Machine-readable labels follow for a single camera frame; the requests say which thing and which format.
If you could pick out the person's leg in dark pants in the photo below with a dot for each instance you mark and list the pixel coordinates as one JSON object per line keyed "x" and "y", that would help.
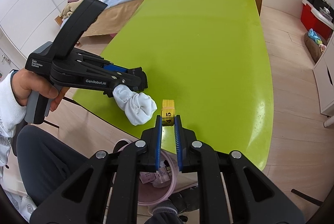
{"x": 52, "y": 156}

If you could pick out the red storage box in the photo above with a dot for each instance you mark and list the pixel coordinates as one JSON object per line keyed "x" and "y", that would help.
{"x": 310, "y": 17}

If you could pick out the brown pet bed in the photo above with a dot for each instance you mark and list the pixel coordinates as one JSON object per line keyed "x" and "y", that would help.
{"x": 313, "y": 53}

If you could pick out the folded beige towel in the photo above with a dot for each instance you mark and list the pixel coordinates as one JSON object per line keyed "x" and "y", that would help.
{"x": 69, "y": 11}

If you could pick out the pink plastic bin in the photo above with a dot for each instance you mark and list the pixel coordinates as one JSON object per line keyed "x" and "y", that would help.
{"x": 154, "y": 195}

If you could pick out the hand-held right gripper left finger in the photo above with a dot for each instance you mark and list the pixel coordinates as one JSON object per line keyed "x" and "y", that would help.
{"x": 158, "y": 145}

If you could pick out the white sock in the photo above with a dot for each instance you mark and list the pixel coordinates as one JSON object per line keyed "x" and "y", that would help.
{"x": 141, "y": 109}

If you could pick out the white furniture leg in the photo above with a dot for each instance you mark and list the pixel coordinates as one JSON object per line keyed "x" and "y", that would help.
{"x": 329, "y": 122}

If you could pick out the black shoe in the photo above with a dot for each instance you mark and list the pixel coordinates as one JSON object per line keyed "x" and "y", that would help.
{"x": 185, "y": 200}

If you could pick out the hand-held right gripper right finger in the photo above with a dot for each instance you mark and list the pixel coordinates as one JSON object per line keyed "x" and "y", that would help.
{"x": 178, "y": 145}

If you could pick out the person's left forearm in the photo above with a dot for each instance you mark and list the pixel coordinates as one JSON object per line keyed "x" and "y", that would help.
{"x": 7, "y": 114}

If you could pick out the white drawer chest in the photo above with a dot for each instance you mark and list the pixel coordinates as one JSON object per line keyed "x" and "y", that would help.
{"x": 326, "y": 77}

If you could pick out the yellow tape measure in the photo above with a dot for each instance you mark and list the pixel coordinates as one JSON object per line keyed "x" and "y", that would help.
{"x": 168, "y": 109}

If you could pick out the person's left hand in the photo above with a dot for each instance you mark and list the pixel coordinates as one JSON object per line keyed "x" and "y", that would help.
{"x": 28, "y": 85}

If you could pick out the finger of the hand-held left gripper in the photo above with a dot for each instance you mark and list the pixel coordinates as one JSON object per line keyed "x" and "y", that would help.
{"x": 125, "y": 82}
{"x": 114, "y": 67}

